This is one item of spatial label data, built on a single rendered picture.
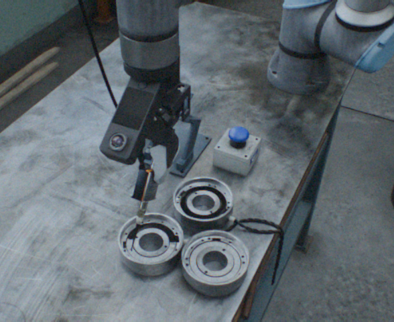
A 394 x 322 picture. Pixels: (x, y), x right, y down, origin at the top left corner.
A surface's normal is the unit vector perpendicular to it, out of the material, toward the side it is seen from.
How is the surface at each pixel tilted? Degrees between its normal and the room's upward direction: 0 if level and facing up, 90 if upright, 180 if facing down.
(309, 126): 0
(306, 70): 72
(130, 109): 32
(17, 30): 90
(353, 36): 102
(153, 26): 90
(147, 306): 0
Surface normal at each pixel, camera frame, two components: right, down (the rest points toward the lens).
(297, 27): -0.71, 0.49
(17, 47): 0.90, 0.30
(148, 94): -0.19, -0.30
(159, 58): 0.33, 0.64
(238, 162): -0.44, 0.60
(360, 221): 0.03, -0.74
